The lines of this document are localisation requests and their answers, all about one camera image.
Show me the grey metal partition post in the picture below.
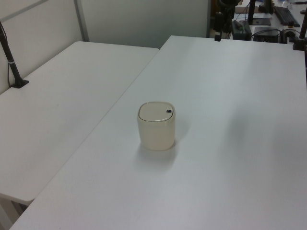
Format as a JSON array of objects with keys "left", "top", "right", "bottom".
[{"left": 73, "top": 0, "right": 90, "bottom": 43}]

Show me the brown cardboard box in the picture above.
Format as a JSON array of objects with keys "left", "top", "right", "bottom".
[{"left": 234, "top": 5, "right": 260, "bottom": 14}]

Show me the black camera stand pole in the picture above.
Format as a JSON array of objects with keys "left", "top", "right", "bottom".
[{"left": 0, "top": 20, "right": 30, "bottom": 88}]

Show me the flat black desk pad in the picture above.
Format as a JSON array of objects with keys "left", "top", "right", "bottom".
[{"left": 251, "top": 18, "right": 272, "bottom": 26}]

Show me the black computer keyboard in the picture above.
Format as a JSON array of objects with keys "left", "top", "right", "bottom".
[{"left": 273, "top": 6, "right": 301, "bottom": 27}]

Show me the black electronics box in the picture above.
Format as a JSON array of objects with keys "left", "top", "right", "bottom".
[{"left": 253, "top": 26, "right": 282, "bottom": 43}]

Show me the green and black device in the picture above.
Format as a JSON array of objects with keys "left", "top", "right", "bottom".
[{"left": 231, "top": 20, "right": 252, "bottom": 41}]

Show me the thin black upright pole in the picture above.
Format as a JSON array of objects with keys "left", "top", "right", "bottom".
[{"left": 248, "top": 0, "right": 256, "bottom": 25}]

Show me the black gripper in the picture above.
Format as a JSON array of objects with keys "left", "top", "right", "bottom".
[{"left": 214, "top": 11, "right": 223, "bottom": 42}]

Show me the beige plastic trash bin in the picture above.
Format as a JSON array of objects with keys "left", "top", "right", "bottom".
[{"left": 137, "top": 101, "right": 177, "bottom": 151}]

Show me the white side table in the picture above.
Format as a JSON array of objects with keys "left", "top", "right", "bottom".
[{"left": 0, "top": 41, "right": 160, "bottom": 202}]

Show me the black clamp mount stand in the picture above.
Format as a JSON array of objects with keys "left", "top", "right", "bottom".
[{"left": 292, "top": 0, "right": 307, "bottom": 51}]

